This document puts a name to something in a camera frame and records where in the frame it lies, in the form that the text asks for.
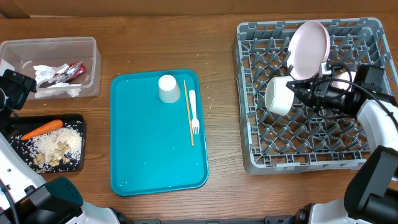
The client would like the clear plastic bin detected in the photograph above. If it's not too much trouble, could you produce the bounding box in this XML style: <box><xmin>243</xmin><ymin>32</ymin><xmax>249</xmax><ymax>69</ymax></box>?
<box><xmin>1</xmin><ymin>37</ymin><xmax>101</xmax><ymax>100</ymax></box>

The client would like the teal plastic serving tray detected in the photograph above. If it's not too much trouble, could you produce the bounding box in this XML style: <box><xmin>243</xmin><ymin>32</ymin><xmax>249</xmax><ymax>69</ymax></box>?
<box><xmin>109</xmin><ymin>69</ymin><xmax>209</xmax><ymax>196</ymax></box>

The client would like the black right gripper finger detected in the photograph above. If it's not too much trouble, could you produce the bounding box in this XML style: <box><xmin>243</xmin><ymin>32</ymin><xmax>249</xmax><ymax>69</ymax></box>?
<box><xmin>286</xmin><ymin>79</ymin><xmax>313</xmax><ymax>89</ymax></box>
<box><xmin>288</xmin><ymin>86</ymin><xmax>311</xmax><ymax>105</ymax></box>

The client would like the pink bowl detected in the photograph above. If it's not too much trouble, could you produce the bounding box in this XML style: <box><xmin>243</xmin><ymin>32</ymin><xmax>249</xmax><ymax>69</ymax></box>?
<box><xmin>331</xmin><ymin>71</ymin><xmax>358</xmax><ymax>91</ymax></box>

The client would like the grey plastic dishwasher rack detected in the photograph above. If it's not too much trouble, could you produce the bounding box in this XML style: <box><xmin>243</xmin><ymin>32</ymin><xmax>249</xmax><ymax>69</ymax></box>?
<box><xmin>232</xmin><ymin>17</ymin><xmax>397</xmax><ymax>175</ymax></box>

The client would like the white tissue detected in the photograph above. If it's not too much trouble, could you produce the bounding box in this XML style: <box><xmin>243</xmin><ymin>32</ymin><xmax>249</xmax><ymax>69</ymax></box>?
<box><xmin>34</xmin><ymin>64</ymin><xmax>81</xmax><ymax>98</ymax></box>

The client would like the red snack wrapper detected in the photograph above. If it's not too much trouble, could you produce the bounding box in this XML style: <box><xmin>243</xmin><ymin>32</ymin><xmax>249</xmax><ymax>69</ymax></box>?
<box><xmin>39</xmin><ymin>62</ymin><xmax>86</xmax><ymax>88</ymax></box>

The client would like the orange carrot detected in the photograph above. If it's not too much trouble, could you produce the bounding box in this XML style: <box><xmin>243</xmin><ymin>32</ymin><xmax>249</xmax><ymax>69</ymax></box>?
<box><xmin>21</xmin><ymin>119</ymin><xmax>63</xmax><ymax>140</ymax></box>

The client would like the white plastic fork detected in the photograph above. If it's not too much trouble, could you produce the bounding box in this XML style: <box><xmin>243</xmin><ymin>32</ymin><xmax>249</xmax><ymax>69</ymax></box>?
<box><xmin>189</xmin><ymin>90</ymin><xmax>200</xmax><ymax>134</ymax></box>

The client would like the black food waste tray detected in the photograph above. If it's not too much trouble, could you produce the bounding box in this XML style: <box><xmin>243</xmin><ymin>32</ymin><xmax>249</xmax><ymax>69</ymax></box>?
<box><xmin>5</xmin><ymin>114</ymin><xmax>86</xmax><ymax>173</ymax></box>

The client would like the large white plate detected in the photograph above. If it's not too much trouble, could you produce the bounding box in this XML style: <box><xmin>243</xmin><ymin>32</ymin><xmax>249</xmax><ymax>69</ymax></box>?
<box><xmin>287</xmin><ymin>21</ymin><xmax>330</xmax><ymax>80</ymax></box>

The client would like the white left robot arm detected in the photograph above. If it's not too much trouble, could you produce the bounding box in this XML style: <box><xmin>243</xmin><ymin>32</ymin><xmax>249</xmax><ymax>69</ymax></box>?
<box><xmin>1</xmin><ymin>69</ymin><xmax>133</xmax><ymax>224</ymax></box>

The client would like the white paper cup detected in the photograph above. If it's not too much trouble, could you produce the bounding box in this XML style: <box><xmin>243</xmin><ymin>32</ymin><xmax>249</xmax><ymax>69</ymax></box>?
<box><xmin>158</xmin><ymin>75</ymin><xmax>181</xmax><ymax>103</ymax></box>

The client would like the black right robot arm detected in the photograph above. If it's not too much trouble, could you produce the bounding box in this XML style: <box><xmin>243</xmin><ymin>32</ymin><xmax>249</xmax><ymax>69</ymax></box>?
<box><xmin>286</xmin><ymin>65</ymin><xmax>397</xmax><ymax>223</ymax></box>

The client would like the wooden chopstick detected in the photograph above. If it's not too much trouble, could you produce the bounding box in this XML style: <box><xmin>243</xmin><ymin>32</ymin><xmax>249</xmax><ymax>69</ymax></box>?
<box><xmin>183</xmin><ymin>80</ymin><xmax>195</xmax><ymax>147</ymax></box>

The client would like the pile of rice and peanuts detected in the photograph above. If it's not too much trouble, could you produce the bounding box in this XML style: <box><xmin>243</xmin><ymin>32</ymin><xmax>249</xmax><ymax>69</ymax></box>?
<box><xmin>10</xmin><ymin>127</ymin><xmax>83</xmax><ymax>174</ymax></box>

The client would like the white bowl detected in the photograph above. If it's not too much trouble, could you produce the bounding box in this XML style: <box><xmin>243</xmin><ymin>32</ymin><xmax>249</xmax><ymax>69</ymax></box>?
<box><xmin>265</xmin><ymin>76</ymin><xmax>294</xmax><ymax>116</ymax></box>

